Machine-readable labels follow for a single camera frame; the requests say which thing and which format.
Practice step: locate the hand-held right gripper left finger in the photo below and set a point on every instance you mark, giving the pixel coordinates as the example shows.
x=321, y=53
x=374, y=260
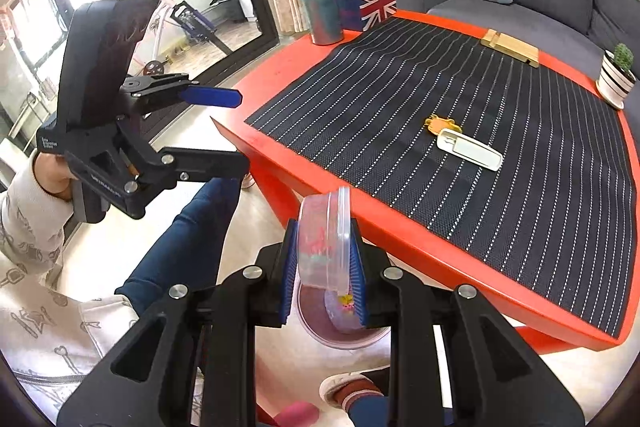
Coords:
x=290, y=272

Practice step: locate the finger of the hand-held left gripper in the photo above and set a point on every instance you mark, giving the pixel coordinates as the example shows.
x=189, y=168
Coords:
x=210, y=164
x=215, y=97

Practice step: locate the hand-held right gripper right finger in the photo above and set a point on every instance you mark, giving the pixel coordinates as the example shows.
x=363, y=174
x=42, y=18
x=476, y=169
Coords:
x=357, y=277

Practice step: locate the pink round bin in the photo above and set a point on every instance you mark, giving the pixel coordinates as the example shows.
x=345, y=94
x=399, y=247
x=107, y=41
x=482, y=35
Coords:
x=320, y=332

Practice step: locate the person's left forearm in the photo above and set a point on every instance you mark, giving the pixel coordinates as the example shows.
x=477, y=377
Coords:
x=25, y=227

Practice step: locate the person's left hand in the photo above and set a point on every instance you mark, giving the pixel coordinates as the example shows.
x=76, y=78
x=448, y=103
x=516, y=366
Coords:
x=50, y=177

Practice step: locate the red table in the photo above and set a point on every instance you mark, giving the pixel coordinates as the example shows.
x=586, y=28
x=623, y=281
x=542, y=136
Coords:
x=400, y=227

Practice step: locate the white bicycle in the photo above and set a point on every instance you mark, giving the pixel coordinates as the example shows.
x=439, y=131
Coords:
x=159, y=37

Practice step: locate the person's left leg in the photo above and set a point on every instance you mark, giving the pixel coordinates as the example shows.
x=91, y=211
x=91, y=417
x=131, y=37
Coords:
x=185, y=247

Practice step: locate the person's leg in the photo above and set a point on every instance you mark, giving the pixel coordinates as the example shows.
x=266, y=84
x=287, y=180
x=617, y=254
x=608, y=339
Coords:
x=185, y=247
x=370, y=414

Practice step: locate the white slipper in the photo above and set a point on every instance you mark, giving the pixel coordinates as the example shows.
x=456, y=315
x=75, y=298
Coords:
x=335, y=387

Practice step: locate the teal thermos bottle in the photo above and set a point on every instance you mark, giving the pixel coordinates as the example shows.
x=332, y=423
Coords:
x=320, y=12

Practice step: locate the person's right leg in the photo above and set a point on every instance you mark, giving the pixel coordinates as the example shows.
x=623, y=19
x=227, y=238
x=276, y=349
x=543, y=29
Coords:
x=370, y=414

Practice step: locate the pink slipper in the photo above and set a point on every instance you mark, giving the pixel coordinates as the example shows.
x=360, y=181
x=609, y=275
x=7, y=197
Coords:
x=295, y=414

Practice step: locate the white rectangular plastic case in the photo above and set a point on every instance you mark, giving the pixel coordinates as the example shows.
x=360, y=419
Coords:
x=472, y=152

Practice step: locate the yellow plastic toy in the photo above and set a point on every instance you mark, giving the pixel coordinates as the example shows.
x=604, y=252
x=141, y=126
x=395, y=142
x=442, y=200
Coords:
x=440, y=124

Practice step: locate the flag print tissue box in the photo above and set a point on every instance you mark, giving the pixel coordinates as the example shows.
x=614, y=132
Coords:
x=375, y=4

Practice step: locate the person's white printed hoodie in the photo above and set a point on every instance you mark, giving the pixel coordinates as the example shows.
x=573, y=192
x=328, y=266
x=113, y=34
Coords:
x=50, y=332

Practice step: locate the wooden phone stand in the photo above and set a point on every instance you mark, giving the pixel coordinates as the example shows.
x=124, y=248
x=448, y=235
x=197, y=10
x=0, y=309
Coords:
x=515, y=47

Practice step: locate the potted cactus in striped pot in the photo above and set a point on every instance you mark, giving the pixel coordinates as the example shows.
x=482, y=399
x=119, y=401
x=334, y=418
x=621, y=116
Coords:
x=615, y=82

